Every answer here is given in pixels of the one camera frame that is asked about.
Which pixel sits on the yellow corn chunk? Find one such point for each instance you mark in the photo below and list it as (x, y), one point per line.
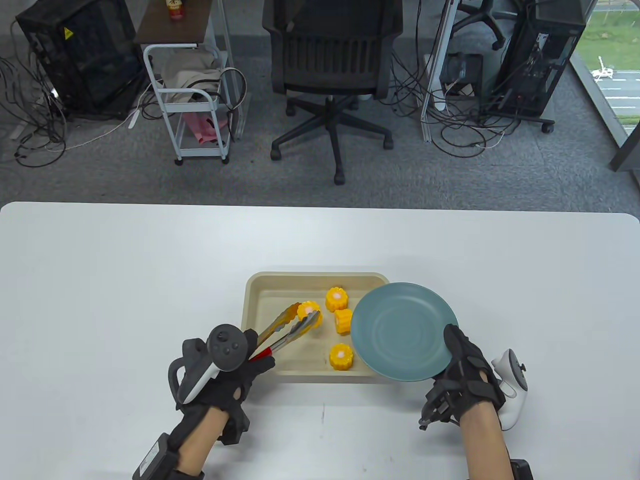
(343, 321)
(341, 357)
(336, 299)
(309, 312)

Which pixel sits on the pink cloth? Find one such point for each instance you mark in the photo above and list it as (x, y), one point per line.
(200, 127)

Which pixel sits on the white power strip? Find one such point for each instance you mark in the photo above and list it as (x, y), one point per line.
(134, 119)

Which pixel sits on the teal round plate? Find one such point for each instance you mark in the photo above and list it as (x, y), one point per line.
(400, 330)

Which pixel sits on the person's left forearm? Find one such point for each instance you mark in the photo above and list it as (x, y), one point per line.
(200, 440)

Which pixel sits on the black computer tower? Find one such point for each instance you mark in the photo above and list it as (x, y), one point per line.
(540, 60)
(85, 55)

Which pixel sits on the black mesh office chair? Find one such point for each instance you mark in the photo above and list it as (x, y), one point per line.
(330, 55)

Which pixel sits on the black and white controller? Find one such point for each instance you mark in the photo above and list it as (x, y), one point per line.
(515, 400)
(227, 346)

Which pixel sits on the white desk leg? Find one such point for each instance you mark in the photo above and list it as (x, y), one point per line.
(436, 75)

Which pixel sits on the person's right hand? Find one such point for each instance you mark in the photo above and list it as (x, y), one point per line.
(467, 380)

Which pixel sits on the white rolling cart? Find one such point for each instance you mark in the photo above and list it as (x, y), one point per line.
(185, 95)

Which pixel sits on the black wheeled computer stand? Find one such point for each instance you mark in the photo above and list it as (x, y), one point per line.
(520, 116)

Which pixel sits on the person's left hand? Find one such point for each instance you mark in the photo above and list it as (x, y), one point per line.
(240, 380)

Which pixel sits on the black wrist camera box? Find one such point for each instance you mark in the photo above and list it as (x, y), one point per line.
(150, 460)
(522, 470)

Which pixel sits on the beige cloth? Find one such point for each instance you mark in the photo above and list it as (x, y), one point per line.
(192, 75)

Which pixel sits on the black box device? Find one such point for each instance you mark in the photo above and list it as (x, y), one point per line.
(462, 70)

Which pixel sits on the red bottle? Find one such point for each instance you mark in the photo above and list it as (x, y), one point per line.
(175, 9)

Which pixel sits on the white utility cart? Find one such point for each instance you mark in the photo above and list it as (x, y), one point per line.
(160, 27)

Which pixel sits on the beige plastic tray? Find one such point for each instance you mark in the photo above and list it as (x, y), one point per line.
(280, 295)

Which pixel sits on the person's right forearm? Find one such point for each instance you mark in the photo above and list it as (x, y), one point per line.
(482, 445)

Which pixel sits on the black chair base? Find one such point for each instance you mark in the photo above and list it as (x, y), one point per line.
(475, 19)

